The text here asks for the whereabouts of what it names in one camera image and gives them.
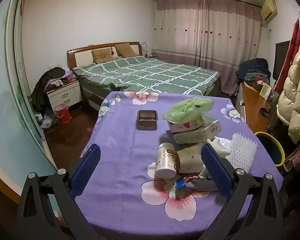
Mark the purple floral tablecloth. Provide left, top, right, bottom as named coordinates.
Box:
left=80, top=91, right=284, bottom=230

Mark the brown square pillow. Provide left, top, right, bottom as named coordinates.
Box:
left=91, top=48, right=115, bottom=64
left=114, top=43, right=137, bottom=58

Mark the cream puffer jacket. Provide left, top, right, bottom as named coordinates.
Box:
left=276, top=34, right=300, bottom=144

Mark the white tube red print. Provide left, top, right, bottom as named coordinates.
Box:
left=185, top=169, right=217, bottom=191

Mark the black television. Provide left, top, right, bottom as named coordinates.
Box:
left=272, top=40, right=291, bottom=80

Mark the pile of dark clothes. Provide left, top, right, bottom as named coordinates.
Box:
left=235, top=58, right=272, bottom=85

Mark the green and white flat box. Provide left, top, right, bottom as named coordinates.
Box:
left=173, top=120, right=222, bottom=145

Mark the white foam fruit net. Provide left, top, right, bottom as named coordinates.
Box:
left=225, top=132, right=257, bottom=168

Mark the red garment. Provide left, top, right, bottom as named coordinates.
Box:
left=275, top=17, right=300, bottom=88

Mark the blue trash bin yellow rim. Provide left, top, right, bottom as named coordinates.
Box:
left=254, top=131, right=285, bottom=167

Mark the beige paper cup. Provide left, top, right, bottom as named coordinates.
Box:
left=176, top=144, right=208, bottom=173

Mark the dark jacket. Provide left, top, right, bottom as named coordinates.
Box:
left=31, top=67, right=68, bottom=110

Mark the red bucket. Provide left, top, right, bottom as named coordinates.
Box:
left=54, top=103, right=72, bottom=125

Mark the pink clutter pile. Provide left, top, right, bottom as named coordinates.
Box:
left=62, top=70, right=78, bottom=82

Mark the pink and beige curtain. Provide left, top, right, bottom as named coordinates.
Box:
left=154, top=0, right=262, bottom=95

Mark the white bedside lamp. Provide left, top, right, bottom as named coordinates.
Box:
left=140, top=42, right=150, bottom=58

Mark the pink and white carton box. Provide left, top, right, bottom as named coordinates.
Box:
left=167, top=116, right=205, bottom=133

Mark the black plastic tray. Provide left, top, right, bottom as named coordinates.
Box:
left=137, top=110, right=158, bottom=123

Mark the cream air conditioner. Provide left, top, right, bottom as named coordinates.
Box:
left=261, top=0, right=278, bottom=22

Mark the teal sliding wardrobe door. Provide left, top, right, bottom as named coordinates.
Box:
left=0, top=0, right=59, bottom=205

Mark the green checked duvet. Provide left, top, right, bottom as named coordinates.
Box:
left=72, top=56, right=220, bottom=96

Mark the wooden desk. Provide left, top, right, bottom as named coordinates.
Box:
left=240, top=81, right=278, bottom=133

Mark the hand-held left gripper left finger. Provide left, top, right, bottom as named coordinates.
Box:
left=16, top=144, right=102, bottom=240

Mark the wooden bed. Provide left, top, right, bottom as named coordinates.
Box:
left=67, top=41, right=222, bottom=107

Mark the white supplement bottle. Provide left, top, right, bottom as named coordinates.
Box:
left=154, top=142, right=182, bottom=179

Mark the green plastic bag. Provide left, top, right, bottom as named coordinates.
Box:
left=163, top=97, right=215, bottom=124

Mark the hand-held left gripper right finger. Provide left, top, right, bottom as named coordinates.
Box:
left=201, top=144, right=284, bottom=240

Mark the white nightstand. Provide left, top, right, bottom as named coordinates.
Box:
left=46, top=81, right=82, bottom=109

